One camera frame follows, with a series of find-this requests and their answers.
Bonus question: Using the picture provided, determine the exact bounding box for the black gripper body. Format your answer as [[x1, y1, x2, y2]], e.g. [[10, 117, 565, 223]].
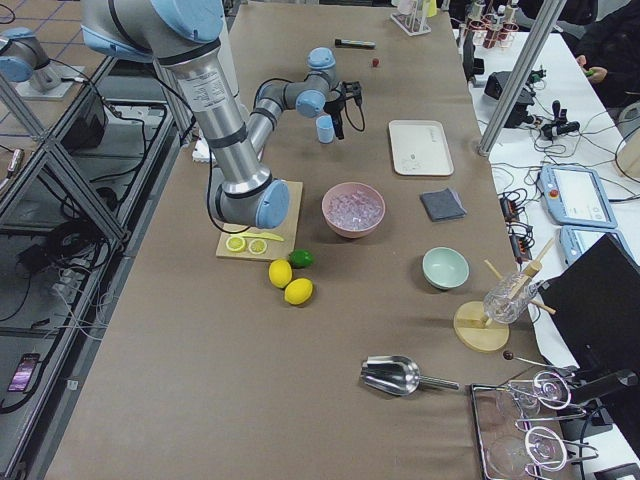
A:
[[323, 92, 344, 120]]

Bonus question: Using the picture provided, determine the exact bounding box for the steel muddler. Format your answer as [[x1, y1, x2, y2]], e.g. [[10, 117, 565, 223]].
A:
[[334, 38, 376, 50]]

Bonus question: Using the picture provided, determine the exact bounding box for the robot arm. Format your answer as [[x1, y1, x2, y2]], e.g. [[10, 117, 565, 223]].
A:
[[81, 1, 338, 229]]

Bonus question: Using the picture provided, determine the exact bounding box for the blue plastic cup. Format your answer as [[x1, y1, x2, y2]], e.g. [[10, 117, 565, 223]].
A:
[[315, 115, 335, 144]]

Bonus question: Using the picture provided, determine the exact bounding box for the pink ice bowl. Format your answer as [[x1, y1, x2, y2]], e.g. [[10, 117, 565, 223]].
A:
[[321, 182, 386, 239]]

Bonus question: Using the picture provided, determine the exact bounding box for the wooden cup stand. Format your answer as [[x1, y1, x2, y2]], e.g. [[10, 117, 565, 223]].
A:
[[454, 238, 556, 353]]

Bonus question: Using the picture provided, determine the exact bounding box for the steel ice scoop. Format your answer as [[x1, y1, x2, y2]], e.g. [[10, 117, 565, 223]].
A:
[[360, 355, 460, 396]]

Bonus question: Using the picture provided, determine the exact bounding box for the cream rabbit tray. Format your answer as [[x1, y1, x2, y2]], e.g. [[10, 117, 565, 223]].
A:
[[388, 120, 454, 177]]

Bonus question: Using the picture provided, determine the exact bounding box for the yellow plastic knife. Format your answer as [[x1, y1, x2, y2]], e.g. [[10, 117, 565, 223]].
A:
[[235, 231, 285, 242]]

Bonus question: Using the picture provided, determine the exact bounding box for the grey folded cloth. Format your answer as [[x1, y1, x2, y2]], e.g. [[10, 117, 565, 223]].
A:
[[420, 188, 467, 222]]

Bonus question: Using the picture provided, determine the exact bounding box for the green lime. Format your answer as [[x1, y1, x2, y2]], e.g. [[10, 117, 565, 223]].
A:
[[288, 249, 315, 269]]

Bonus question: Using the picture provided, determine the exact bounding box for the wooden cutting board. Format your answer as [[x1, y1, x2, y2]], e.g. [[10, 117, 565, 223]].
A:
[[216, 181, 303, 262]]

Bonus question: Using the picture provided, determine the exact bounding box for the upper lemon slice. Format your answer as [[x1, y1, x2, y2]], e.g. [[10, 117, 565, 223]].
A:
[[248, 238, 268, 255]]

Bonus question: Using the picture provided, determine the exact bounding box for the lemon slice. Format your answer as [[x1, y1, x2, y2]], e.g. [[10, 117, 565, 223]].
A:
[[225, 235, 247, 253], [248, 238, 268, 255]]

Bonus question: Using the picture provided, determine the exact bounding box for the lower lemon slice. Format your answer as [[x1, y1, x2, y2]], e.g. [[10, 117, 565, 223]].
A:
[[225, 235, 247, 253]]

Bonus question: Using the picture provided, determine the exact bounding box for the whole yellow lemon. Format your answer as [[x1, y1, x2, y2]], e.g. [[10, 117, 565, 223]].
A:
[[268, 259, 293, 289]]

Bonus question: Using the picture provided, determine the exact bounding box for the mint green bowl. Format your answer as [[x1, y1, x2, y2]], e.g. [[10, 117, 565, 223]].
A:
[[422, 247, 470, 290]]

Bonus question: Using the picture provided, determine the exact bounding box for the clear glass on stand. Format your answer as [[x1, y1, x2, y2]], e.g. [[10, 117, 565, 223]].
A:
[[483, 272, 537, 324]]

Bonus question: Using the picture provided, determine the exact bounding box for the blue teach pendant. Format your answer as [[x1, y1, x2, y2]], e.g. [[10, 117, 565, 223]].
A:
[[537, 165, 618, 229], [559, 225, 628, 266]]

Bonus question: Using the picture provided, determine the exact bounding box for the seated person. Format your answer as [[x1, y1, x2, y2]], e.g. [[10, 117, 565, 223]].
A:
[[573, 1, 639, 108]]

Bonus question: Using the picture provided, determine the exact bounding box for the black laptop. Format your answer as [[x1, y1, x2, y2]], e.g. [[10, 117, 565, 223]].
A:
[[540, 234, 639, 375]]

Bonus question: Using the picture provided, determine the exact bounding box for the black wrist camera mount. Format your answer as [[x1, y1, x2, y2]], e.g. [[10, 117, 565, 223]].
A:
[[342, 81, 362, 107]]

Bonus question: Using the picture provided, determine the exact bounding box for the white wire cup rack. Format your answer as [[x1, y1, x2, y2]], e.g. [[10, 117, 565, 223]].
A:
[[390, 0, 431, 36]]

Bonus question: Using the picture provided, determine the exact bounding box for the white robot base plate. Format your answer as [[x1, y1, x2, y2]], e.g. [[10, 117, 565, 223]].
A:
[[192, 139, 216, 163]]

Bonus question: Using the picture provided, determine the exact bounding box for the aluminium frame post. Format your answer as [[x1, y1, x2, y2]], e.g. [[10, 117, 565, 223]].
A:
[[477, 0, 566, 157]]

